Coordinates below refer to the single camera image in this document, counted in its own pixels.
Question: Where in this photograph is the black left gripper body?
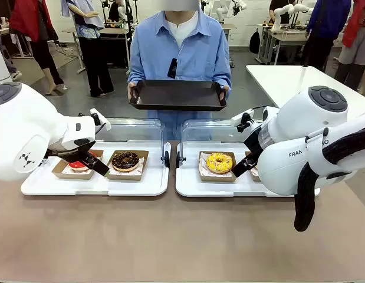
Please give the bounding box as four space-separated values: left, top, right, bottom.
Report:
46 140 96 162

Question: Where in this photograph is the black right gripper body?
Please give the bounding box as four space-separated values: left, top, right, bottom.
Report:
243 125 267 160

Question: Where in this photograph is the yellow sprinkled donut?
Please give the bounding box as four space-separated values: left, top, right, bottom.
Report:
206 152 234 174

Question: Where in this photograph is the cardboard box of chocolate donut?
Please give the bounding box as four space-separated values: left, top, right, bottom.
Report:
104 149 150 182

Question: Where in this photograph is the chocolate sprinkled donut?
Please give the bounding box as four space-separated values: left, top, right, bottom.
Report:
111 150 140 173

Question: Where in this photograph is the cardboard box of yellow donut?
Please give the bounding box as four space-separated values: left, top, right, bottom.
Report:
198 151 238 183

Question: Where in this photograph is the paper liner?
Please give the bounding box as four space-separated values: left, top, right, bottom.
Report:
107 157 146 177
61 157 101 175
199 153 234 177

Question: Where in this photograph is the dark brown serving tray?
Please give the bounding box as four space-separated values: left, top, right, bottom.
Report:
129 79 228 112

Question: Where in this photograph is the person's right forearm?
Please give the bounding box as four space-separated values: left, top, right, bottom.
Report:
127 61 148 88

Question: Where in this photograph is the person's left forearm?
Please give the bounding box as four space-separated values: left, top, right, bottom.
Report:
212 62 233 89

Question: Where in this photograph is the paper liner under red donut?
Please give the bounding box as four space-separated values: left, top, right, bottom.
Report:
61 157 101 175

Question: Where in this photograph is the red glazed donut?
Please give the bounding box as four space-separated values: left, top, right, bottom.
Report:
67 150 98 173

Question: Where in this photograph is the cardboard box of red donut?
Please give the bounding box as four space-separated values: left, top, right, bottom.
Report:
51 149 104 180

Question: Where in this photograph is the person in blue shirt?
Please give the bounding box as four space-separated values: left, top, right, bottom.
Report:
127 0 233 141

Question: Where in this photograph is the person in blue hoodie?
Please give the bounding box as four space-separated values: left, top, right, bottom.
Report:
305 0 353 75

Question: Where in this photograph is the person's left hand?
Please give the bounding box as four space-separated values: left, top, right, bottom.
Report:
218 85 231 101

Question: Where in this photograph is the person's right hand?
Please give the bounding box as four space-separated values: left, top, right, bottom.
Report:
127 81 140 103

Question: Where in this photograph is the white display tray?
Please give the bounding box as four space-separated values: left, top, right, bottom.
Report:
21 140 170 197
175 141 321 198

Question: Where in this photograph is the clear plastic display lid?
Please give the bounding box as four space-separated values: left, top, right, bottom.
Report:
95 117 166 169
180 119 259 169

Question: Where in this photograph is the white table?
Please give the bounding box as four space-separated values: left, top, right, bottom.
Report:
245 64 365 119

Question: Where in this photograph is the black backpack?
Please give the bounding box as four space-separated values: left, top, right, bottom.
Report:
249 29 261 55

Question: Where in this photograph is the white air purifier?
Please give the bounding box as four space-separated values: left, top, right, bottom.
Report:
0 44 14 87

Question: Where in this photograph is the black clip-on microphone pack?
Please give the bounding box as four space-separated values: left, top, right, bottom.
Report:
167 58 178 80

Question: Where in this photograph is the mannequin with patterned blue shirt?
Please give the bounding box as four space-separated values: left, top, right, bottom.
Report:
61 0 115 98

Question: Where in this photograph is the mannequin with red jacket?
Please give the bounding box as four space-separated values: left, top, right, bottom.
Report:
8 0 65 96

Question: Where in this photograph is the mannequin with red grey clothes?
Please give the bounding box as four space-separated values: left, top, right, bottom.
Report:
335 0 365 91

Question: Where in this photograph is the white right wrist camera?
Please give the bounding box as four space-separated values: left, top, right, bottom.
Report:
230 108 255 132

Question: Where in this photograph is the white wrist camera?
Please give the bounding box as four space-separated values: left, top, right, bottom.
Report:
90 108 112 132
230 108 255 132

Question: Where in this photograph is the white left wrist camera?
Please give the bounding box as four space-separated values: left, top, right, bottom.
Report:
90 108 112 132

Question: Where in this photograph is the black cable sleeve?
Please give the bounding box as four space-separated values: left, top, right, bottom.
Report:
293 126 365 233

